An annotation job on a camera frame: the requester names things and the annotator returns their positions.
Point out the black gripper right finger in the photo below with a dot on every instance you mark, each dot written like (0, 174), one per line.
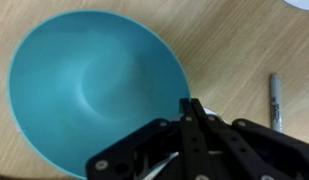
(257, 150)

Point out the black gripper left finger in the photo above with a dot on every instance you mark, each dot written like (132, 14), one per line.
(190, 146)

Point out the teal plastic bowl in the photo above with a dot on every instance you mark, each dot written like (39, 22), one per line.
(77, 83)

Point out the marker with green cap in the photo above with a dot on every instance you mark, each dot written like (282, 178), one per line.
(275, 100)

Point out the large white plate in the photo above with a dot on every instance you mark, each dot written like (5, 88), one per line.
(302, 3)

